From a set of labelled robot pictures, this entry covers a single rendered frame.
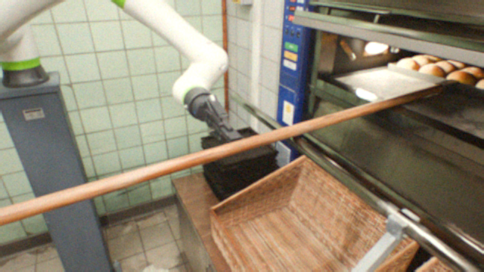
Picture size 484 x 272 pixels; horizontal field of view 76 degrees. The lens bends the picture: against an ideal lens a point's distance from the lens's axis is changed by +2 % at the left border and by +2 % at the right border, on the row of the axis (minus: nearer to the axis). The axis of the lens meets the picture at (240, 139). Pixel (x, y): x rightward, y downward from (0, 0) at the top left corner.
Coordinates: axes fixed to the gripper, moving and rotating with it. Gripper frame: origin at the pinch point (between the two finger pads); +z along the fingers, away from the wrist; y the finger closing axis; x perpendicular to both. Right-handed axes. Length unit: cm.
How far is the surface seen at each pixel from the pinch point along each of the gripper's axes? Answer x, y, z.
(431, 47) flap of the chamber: -38.6, -21.7, 19.8
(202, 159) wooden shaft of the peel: 10.3, 0.4, 7.1
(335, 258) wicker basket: -41, 61, 5
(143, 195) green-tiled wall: 14, 103, -122
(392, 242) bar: -14.3, 7.1, 38.9
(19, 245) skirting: 91, 114, -120
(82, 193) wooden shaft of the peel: 34.6, 0.4, 8.6
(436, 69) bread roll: -90, -3, -9
